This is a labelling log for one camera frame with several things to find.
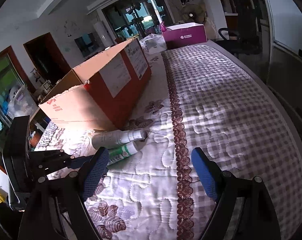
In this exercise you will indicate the magenta cardboard box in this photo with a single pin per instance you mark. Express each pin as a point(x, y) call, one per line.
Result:
point(181, 35)

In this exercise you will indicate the cluttered wooden shelf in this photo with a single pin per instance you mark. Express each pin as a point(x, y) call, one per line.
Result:
point(15, 101)

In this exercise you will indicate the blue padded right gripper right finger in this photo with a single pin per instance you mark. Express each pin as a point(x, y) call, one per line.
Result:
point(257, 217)

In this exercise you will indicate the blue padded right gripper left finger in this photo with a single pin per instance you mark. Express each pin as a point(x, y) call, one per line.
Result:
point(62, 183)

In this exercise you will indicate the green white tube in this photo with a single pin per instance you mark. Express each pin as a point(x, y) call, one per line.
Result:
point(122, 152)

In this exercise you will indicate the white spray bottle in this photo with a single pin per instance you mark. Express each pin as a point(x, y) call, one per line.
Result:
point(117, 138)

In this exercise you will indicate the standing electric fan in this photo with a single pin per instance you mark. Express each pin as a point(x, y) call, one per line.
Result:
point(194, 13)

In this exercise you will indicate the red cardboard box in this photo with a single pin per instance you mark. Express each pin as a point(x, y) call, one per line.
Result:
point(101, 92)

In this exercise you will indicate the wall television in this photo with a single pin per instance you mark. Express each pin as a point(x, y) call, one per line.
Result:
point(87, 44)

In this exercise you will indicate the black office chair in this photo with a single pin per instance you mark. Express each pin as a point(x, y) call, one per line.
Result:
point(245, 43)

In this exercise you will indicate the clear plastic bag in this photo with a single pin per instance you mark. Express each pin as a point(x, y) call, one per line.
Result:
point(153, 43)

